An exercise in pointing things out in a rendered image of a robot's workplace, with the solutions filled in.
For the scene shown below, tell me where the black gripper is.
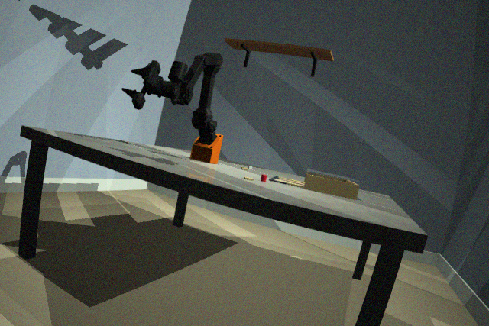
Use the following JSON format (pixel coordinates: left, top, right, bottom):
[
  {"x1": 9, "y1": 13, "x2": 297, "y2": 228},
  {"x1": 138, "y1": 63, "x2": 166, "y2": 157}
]
[{"x1": 122, "y1": 60, "x2": 166, "y2": 110}]

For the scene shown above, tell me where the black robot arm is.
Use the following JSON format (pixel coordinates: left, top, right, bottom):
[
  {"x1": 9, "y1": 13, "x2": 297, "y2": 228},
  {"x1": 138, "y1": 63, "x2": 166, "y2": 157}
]
[{"x1": 141, "y1": 52, "x2": 223, "y2": 145}]

